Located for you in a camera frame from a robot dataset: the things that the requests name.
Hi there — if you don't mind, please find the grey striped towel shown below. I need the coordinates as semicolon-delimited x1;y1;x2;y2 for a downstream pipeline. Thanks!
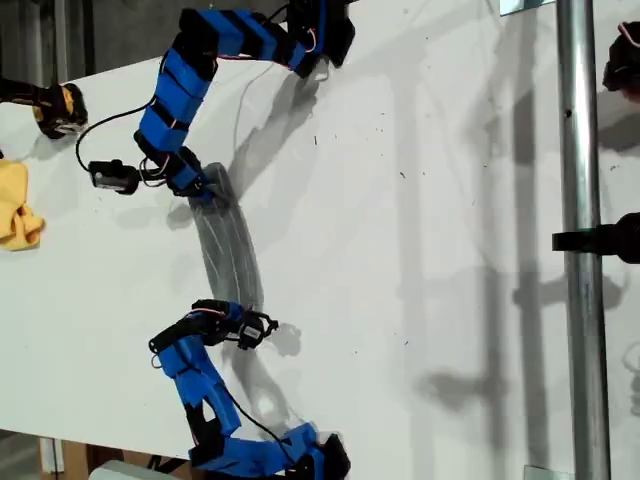
192;162;266;314

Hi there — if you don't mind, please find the white box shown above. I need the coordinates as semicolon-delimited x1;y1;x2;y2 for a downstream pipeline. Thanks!
88;459;161;480

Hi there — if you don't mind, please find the yellow cloth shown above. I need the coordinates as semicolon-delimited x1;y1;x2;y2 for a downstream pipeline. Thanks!
0;158;47;252

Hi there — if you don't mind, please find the black clamp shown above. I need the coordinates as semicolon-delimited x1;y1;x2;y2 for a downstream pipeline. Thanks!
551;212;640;266

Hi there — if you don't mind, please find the black camera box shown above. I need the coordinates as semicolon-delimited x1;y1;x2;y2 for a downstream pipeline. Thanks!
237;319;266;351
88;158;140;196

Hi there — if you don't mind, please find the thin white cable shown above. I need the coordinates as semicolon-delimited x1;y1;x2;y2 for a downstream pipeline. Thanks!
238;64;281;141

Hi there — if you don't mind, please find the black camera cable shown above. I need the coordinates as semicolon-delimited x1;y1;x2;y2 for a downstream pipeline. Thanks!
219;387;301;469
74;49;169;174

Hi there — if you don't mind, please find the steel post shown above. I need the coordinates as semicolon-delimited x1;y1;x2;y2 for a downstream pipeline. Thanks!
555;0;612;480

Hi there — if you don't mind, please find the black device with pink wire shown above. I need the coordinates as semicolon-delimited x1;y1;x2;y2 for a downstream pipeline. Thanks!
602;22;640;104

